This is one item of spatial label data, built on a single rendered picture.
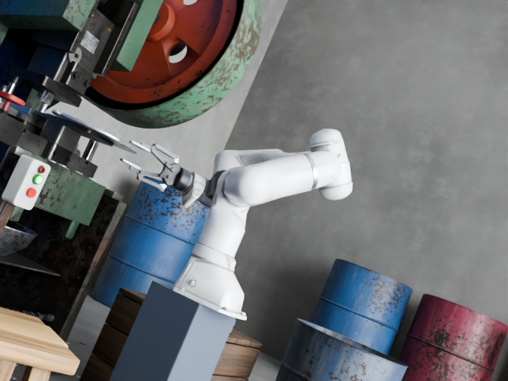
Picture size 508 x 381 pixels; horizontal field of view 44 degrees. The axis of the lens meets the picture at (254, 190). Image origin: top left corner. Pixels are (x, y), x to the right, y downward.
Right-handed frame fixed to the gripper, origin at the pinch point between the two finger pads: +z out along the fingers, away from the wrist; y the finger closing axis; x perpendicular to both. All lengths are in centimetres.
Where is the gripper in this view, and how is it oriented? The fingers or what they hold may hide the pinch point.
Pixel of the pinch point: (134, 154)
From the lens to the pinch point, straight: 208.4
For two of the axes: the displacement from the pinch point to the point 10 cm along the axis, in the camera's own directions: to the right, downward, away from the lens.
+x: 4.6, 0.7, -8.9
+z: -7.9, -4.3, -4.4
